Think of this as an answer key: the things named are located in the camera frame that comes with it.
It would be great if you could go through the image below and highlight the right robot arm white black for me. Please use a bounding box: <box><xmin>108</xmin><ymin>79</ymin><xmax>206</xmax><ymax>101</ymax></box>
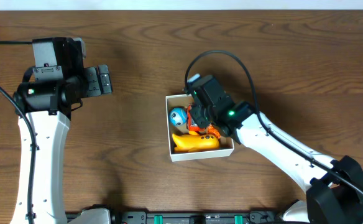
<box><xmin>186</xmin><ymin>75</ymin><xmax>363</xmax><ymax>223</ymax></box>

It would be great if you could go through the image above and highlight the red toy car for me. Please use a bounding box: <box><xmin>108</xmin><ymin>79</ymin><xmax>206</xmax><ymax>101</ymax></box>
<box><xmin>186</xmin><ymin>104</ymin><xmax>205</xmax><ymax>132</ymax></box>

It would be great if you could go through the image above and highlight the white cardboard box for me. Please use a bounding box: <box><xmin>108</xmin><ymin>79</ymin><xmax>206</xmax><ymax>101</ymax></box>
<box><xmin>165</xmin><ymin>94</ymin><xmax>234</xmax><ymax>162</ymax></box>

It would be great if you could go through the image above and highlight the blue white ball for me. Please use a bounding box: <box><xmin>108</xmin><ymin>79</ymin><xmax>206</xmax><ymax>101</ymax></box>
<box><xmin>169</xmin><ymin>108</ymin><xmax>187</xmax><ymax>126</ymax></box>

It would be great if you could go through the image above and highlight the orange toy dinosaur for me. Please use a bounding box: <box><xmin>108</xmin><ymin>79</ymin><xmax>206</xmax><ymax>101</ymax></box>
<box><xmin>172</xmin><ymin>131</ymin><xmax>220</xmax><ymax>152</ymax></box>

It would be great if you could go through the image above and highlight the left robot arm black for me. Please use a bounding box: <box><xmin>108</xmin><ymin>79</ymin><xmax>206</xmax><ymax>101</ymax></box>
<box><xmin>11</xmin><ymin>37</ymin><xmax>113</xmax><ymax>223</ymax></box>

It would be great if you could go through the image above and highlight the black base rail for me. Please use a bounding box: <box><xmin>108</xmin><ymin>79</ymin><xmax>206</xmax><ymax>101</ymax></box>
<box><xmin>66</xmin><ymin>203</ymin><xmax>294</xmax><ymax>224</ymax></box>

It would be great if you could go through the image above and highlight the orange turbine wheel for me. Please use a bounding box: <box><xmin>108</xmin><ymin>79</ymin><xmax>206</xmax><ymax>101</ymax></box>
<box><xmin>206</xmin><ymin>124</ymin><xmax>221</xmax><ymax>139</ymax></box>

